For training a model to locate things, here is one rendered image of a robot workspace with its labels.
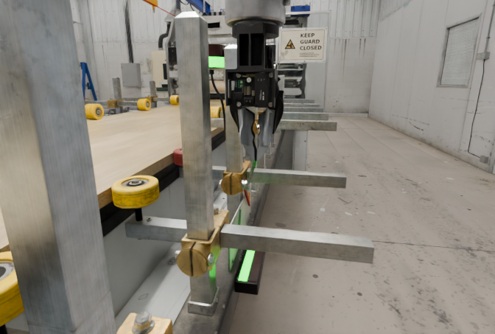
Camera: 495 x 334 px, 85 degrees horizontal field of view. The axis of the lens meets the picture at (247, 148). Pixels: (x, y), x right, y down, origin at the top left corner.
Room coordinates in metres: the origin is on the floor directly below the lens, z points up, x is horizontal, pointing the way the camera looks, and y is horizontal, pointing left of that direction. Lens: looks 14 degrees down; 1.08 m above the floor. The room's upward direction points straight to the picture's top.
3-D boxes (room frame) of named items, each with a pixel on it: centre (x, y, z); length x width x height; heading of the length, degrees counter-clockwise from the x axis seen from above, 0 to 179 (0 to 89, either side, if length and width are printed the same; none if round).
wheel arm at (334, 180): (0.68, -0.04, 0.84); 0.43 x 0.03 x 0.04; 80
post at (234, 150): (0.65, 0.03, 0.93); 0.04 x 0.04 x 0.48; 80
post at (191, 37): (0.40, 0.08, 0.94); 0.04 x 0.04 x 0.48; 80
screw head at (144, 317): (0.23, 0.11, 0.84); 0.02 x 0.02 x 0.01
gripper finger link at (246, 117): (0.44, 0.00, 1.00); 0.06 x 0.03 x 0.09; 170
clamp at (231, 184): (0.67, 0.03, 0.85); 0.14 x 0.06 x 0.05; 170
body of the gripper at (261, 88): (0.43, -0.01, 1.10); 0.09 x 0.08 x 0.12; 170
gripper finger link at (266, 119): (0.43, -0.03, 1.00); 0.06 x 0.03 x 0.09; 170
